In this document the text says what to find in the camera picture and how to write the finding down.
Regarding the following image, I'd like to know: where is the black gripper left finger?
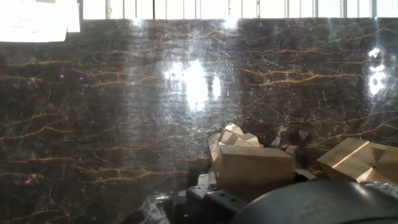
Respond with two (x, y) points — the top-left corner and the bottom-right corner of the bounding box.
(123, 170), (249, 224)

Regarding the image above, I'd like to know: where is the white paper sheet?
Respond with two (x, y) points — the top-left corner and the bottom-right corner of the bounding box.
(0, 0), (81, 44)

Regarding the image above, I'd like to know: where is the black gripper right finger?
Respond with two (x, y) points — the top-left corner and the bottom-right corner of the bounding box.
(294, 167), (317, 183)

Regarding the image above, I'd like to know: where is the dark marble pattern mat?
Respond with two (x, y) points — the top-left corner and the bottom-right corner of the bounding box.
(0, 17), (398, 224)

